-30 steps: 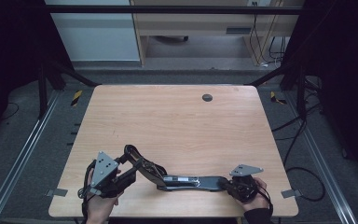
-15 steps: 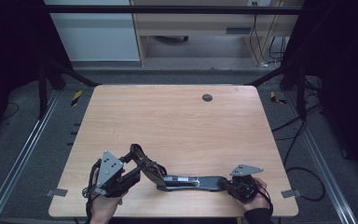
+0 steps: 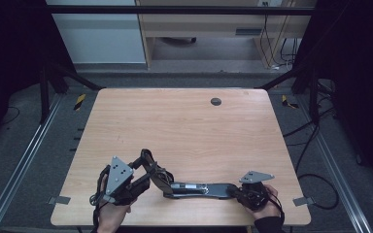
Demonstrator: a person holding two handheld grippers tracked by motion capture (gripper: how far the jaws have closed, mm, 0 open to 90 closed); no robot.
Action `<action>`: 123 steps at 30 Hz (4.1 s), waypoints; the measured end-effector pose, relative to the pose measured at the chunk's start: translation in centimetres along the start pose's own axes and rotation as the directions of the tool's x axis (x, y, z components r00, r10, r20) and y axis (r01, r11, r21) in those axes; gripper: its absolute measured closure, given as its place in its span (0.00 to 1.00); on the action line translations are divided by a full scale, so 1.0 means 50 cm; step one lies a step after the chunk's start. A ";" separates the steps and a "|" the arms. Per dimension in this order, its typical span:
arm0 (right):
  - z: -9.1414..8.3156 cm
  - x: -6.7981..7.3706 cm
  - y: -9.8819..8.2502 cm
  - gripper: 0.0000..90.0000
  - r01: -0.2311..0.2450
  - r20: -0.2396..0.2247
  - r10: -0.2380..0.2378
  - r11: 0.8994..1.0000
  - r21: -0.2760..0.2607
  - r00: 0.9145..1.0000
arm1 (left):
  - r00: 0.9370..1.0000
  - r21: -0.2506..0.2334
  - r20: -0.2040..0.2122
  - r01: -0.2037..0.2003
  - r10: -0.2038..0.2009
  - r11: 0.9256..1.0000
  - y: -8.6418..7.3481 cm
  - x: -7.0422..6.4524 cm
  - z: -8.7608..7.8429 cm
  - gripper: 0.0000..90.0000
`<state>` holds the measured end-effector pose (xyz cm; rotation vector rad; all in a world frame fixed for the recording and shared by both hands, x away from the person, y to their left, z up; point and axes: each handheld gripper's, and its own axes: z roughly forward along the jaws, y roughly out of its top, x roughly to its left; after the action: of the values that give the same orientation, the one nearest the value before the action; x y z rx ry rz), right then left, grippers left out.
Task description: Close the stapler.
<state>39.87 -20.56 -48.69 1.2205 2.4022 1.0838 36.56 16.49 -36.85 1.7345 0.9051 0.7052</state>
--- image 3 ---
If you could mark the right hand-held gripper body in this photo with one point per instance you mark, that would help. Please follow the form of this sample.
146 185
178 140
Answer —
255 176

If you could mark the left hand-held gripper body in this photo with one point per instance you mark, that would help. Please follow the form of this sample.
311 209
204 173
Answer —
119 174

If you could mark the black stapler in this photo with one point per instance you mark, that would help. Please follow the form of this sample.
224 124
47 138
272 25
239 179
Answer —
213 190

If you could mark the person's right hand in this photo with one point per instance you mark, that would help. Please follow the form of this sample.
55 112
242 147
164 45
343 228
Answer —
268 210

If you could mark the person's left hand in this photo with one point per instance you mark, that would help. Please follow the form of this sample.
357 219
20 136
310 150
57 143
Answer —
111 216

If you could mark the grey tape piece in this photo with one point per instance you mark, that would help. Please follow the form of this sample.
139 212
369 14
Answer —
303 201
59 200

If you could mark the yellow black striped tape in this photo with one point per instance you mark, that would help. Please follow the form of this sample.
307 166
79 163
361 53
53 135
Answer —
79 102
287 103

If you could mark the dark round table grommet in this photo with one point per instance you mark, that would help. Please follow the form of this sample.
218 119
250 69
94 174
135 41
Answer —
216 101

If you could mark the dark low object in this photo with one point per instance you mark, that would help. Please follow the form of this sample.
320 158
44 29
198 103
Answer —
178 40

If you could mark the white cabinet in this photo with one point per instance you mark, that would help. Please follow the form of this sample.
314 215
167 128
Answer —
100 35

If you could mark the black curtain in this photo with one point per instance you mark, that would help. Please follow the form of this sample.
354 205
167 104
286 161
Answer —
9 48
359 81

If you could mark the light wooden desk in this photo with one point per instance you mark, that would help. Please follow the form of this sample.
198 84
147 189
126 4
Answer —
204 24

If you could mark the aluminium floor rail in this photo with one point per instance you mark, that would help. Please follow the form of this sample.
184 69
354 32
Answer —
26 155
333 168

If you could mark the black frame post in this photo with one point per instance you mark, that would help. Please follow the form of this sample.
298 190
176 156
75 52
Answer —
314 97
44 97

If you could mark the black frame strut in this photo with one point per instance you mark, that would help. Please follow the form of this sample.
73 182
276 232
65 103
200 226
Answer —
74 77
285 77

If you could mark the black horizontal frame bar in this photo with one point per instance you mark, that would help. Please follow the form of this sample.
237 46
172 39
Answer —
175 9

